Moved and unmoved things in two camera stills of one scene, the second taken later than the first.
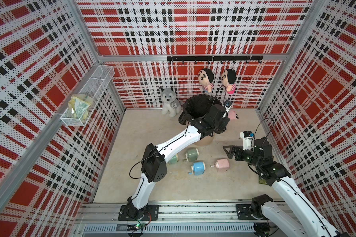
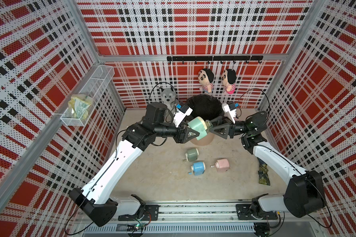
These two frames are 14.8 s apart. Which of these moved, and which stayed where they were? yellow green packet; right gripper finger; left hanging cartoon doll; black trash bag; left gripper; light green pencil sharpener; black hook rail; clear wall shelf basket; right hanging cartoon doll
Moved: left gripper; right gripper finger; light green pencil sharpener
Stayed: black trash bag; right hanging cartoon doll; left hanging cartoon doll; black hook rail; yellow green packet; clear wall shelf basket
